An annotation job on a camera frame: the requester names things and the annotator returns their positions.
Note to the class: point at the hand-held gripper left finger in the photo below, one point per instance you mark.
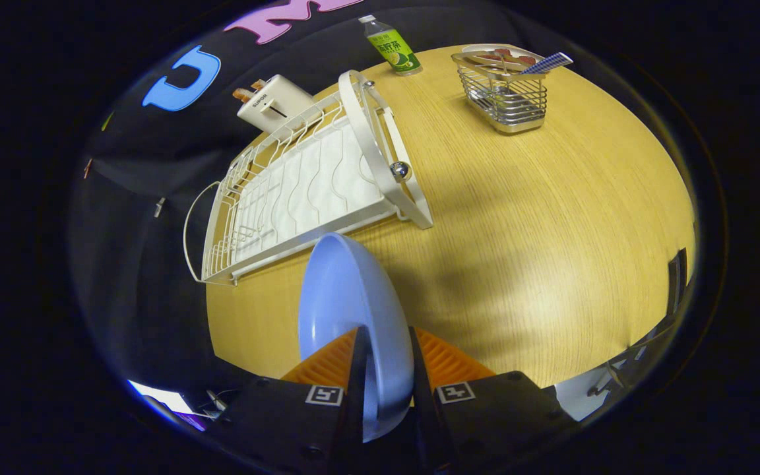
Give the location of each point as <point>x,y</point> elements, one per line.
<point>353,409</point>

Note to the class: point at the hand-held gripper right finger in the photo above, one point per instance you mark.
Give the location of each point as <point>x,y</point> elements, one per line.
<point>423,409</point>

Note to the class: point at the blue plate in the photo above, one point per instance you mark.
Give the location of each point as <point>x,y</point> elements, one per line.
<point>347,297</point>

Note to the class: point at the white oval dish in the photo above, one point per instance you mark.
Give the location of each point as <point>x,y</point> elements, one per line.
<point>485,49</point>

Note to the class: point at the computer monitor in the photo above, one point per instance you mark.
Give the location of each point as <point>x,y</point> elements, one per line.
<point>169,401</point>

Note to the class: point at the white cloth clip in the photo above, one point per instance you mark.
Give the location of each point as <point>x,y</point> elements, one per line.
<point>159,208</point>

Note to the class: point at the cream toaster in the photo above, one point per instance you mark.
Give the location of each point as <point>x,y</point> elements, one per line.
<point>278,102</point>

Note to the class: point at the black backdrop cloth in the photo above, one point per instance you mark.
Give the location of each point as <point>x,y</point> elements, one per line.
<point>129,145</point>

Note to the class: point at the green label drink bottle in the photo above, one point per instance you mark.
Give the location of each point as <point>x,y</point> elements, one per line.
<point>393,49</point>

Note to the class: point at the red meat piece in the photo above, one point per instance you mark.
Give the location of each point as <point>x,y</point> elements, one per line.
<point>527,60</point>
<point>503,52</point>

